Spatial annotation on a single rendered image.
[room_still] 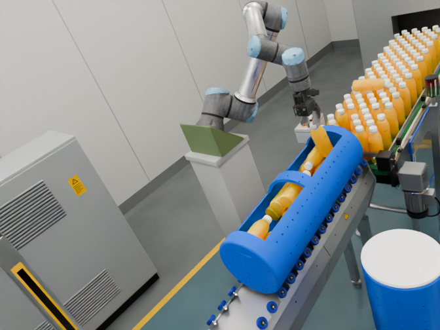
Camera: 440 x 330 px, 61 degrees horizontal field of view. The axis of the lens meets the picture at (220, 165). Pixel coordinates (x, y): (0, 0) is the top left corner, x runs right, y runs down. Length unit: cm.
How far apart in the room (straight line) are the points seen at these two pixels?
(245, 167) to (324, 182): 90
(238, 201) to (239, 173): 19
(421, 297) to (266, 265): 53
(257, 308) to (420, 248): 66
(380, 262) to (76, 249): 209
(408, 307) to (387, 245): 22
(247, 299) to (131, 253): 165
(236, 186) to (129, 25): 249
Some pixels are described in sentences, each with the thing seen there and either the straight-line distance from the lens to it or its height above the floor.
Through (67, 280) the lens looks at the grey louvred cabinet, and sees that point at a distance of 300.
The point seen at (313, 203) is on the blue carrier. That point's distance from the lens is 165.
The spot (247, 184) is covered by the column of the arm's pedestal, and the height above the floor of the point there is 79.
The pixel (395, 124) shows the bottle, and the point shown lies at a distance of 241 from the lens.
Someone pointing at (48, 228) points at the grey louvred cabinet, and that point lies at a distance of 281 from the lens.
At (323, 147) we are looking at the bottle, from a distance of 190.
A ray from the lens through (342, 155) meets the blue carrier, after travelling 187.
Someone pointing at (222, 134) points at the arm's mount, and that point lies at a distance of 230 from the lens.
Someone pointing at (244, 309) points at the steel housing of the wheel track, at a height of 93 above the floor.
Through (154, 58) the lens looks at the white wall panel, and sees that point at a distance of 452.
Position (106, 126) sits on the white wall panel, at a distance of 423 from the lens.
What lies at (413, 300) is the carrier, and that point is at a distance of 151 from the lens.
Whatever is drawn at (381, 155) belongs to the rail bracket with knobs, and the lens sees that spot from 213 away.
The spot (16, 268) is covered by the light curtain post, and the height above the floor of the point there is 159.
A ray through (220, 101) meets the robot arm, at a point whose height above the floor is 136.
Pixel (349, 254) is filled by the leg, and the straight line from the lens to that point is 259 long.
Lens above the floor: 218
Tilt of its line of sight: 28 degrees down
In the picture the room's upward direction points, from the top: 23 degrees counter-clockwise
